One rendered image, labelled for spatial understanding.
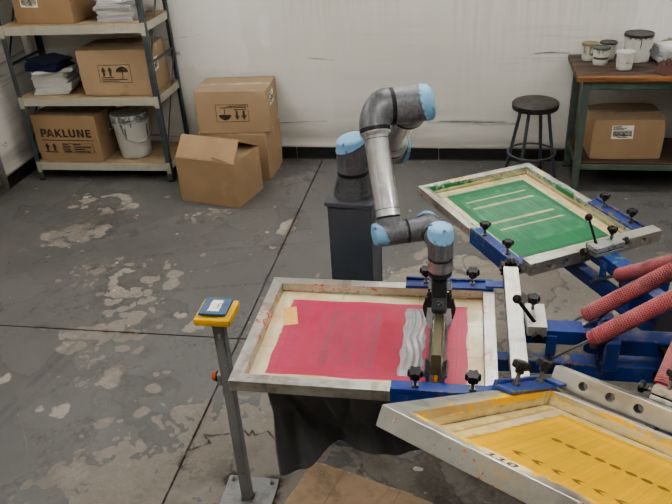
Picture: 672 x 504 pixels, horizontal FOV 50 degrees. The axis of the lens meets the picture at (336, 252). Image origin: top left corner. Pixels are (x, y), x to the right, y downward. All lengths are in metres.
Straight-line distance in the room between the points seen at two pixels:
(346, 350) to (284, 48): 4.02
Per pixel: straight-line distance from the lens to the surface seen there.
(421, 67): 5.87
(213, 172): 5.45
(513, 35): 5.82
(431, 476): 3.20
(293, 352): 2.30
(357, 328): 2.38
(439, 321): 2.23
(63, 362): 4.18
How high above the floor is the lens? 2.35
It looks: 30 degrees down
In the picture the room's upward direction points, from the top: 4 degrees counter-clockwise
